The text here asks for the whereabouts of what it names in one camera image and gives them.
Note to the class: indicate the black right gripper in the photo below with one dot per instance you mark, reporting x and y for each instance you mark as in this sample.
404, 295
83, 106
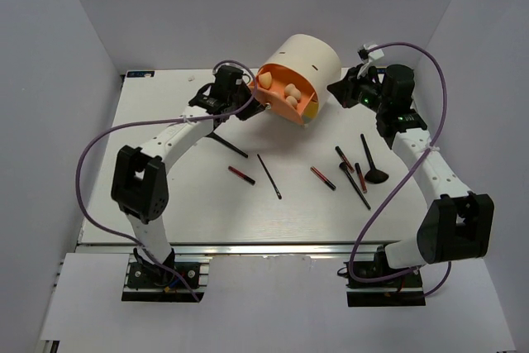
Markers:
351, 81

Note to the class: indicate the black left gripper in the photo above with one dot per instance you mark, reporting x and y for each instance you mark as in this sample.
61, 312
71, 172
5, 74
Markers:
255, 107

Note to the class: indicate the yellow teardrop makeup sponge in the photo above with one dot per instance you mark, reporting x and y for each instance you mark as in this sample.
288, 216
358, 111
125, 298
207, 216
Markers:
265, 80

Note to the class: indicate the beige gourd makeup sponge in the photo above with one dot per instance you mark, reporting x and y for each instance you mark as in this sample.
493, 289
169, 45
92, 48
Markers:
292, 101

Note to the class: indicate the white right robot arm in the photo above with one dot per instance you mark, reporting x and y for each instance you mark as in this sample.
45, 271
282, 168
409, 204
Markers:
458, 222

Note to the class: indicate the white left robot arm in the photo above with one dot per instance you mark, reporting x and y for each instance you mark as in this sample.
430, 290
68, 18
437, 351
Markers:
139, 185

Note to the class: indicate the cream cylindrical makeup organizer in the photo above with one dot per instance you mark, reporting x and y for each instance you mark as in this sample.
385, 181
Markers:
313, 59

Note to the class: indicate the slim black makeup brush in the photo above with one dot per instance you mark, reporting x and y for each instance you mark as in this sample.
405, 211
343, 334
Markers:
343, 167

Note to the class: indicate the black fan makeup brush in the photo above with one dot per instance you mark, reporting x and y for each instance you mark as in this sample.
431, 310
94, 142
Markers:
373, 175

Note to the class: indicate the orange organizer drawer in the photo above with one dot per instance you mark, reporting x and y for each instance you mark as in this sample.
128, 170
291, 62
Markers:
308, 104

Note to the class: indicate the beige gourd sponge in drawer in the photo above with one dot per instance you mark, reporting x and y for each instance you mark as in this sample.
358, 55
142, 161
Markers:
291, 90

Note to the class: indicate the black powder brush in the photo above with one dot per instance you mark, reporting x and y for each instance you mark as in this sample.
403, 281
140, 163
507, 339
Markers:
227, 144

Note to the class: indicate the thin black mascara wand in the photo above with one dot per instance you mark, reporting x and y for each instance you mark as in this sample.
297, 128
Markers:
274, 185

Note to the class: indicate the blue left corner label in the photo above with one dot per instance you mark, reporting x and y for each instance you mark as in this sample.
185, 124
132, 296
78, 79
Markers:
140, 74

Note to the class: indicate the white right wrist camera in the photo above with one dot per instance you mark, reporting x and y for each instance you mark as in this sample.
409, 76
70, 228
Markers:
370, 53

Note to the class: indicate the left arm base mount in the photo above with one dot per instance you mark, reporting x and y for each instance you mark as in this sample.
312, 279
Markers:
146, 282

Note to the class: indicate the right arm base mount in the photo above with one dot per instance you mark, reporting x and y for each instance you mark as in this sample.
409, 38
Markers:
383, 289

